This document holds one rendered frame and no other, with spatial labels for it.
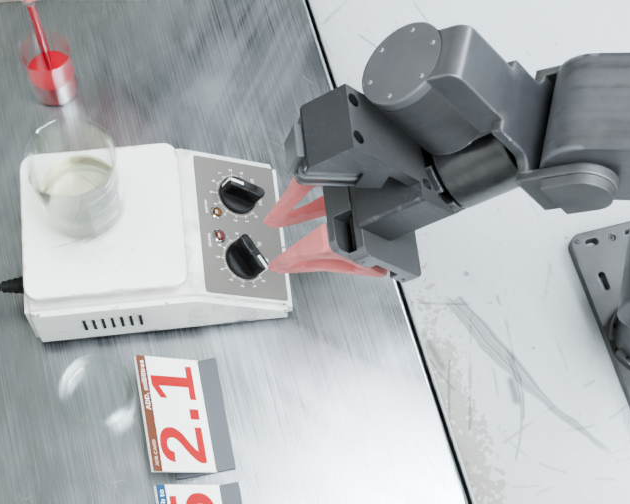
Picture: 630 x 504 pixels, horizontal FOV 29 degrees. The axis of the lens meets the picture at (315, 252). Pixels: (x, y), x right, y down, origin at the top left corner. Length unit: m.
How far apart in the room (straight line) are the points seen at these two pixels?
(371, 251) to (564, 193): 0.13
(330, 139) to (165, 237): 0.23
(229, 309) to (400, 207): 0.23
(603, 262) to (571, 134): 0.33
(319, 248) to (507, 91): 0.17
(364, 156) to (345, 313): 0.29
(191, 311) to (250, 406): 0.09
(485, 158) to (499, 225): 0.28
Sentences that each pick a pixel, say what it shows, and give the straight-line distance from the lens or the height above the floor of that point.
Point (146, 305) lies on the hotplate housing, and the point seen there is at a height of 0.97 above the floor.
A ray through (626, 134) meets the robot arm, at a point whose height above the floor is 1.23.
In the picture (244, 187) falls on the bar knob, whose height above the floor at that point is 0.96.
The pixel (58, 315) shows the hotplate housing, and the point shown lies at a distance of 0.94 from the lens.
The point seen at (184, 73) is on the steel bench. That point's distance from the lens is 1.10.
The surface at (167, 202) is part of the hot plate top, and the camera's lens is 0.94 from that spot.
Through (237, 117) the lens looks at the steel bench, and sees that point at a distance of 1.07.
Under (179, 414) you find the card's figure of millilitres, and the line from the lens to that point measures 0.95.
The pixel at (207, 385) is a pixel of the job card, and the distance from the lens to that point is 0.97.
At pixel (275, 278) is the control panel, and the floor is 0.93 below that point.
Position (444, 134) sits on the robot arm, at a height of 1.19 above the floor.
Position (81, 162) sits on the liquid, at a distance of 0.93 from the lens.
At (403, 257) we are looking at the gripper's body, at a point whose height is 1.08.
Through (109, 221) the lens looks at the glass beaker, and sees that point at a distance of 0.91.
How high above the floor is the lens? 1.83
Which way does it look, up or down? 66 degrees down
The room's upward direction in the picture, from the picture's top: 5 degrees clockwise
